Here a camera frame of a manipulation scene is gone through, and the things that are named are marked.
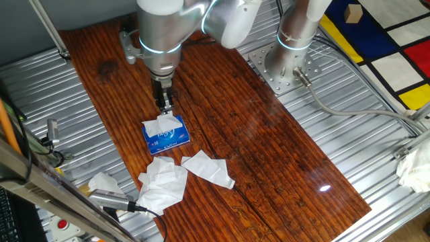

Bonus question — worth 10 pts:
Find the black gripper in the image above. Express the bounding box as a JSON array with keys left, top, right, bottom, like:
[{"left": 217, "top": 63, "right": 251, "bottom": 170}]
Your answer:
[{"left": 150, "top": 74, "right": 176, "bottom": 116}]

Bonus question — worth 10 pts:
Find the white paper napkin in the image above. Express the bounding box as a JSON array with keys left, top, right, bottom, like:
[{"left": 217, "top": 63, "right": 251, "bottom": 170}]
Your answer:
[
  {"left": 87, "top": 171, "right": 124, "bottom": 195},
  {"left": 141, "top": 112, "right": 184, "bottom": 138}
]

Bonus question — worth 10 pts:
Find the folded flat white napkin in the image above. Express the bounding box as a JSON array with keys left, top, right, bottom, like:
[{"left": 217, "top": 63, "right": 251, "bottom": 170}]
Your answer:
[{"left": 181, "top": 149, "right": 236, "bottom": 190}]

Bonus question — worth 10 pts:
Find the crumpled white napkin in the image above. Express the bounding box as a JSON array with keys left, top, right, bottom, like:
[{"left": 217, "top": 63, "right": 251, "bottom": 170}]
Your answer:
[{"left": 136, "top": 156, "right": 189, "bottom": 216}]

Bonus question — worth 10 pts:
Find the blue tissue pack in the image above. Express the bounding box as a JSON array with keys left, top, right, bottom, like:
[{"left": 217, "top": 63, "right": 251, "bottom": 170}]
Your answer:
[{"left": 142, "top": 114, "right": 191, "bottom": 156}]

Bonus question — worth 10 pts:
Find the glossy wooden board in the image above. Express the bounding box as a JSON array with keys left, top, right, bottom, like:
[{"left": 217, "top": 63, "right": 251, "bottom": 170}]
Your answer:
[{"left": 57, "top": 13, "right": 372, "bottom": 242}]

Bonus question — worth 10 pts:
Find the metal stand pole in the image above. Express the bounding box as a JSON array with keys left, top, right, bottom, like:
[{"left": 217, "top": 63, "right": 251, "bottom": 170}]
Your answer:
[{"left": 28, "top": 0, "right": 72, "bottom": 62}]

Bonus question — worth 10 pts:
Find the grey box flat red button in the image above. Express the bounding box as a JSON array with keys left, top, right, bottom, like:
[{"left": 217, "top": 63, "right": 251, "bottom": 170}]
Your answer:
[{"left": 49, "top": 214, "right": 85, "bottom": 241}]

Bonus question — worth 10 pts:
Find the orange tube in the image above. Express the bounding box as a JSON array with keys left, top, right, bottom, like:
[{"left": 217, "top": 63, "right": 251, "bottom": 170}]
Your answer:
[{"left": 0, "top": 98, "right": 23, "bottom": 155}]

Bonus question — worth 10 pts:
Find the black keyboard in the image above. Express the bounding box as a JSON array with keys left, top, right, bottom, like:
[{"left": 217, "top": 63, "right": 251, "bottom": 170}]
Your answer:
[{"left": 0, "top": 188, "right": 21, "bottom": 242}]

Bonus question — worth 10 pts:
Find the small wooden block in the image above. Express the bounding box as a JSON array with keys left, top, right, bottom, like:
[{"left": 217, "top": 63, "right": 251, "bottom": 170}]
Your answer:
[{"left": 343, "top": 3, "right": 364, "bottom": 24}]

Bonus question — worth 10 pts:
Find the colourful square pattern mat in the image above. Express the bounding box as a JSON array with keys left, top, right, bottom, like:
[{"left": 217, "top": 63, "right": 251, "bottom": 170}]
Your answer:
[{"left": 318, "top": 0, "right": 430, "bottom": 112}]

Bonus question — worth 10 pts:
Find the crumpled white cloth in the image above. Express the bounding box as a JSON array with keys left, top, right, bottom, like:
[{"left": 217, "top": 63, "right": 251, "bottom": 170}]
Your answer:
[{"left": 396, "top": 140, "right": 430, "bottom": 194}]

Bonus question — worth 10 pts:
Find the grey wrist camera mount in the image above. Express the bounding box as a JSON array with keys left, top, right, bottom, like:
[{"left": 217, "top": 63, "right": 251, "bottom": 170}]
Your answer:
[{"left": 119, "top": 30, "right": 142, "bottom": 65}]

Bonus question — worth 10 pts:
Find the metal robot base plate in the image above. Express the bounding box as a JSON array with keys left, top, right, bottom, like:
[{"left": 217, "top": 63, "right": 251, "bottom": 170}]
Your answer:
[{"left": 248, "top": 42, "right": 323, "bottom": 95}]

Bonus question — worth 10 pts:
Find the black camera cable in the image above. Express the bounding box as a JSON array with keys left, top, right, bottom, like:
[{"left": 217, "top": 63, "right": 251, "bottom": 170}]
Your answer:
[{"left": 127, "top": 201, "right": 169, "bottom": 242}]

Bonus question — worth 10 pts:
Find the small silver camera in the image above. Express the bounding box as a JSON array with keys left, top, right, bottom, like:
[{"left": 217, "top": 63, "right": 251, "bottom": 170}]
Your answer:
[{"left": 46, "top": 118, "right": 60, "bottom": 148}]

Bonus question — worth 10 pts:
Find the grey cable with metal connector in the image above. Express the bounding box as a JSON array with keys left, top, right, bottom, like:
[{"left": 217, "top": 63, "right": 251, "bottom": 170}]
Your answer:
[{"left": 292, "top": 66, "right": 429, "bottom": 134}]

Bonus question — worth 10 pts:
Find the aluminium frame beam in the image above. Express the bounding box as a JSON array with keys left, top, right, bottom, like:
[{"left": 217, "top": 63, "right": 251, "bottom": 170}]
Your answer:
[{"left": 0, "top": 136, "right": 137, "bottom": 242}]

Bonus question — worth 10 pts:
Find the small metal corner bracket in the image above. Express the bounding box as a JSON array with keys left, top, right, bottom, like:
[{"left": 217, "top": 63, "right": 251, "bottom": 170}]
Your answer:
[{"left": 392, "top": 147, "right": 411, "bottom": 161}]

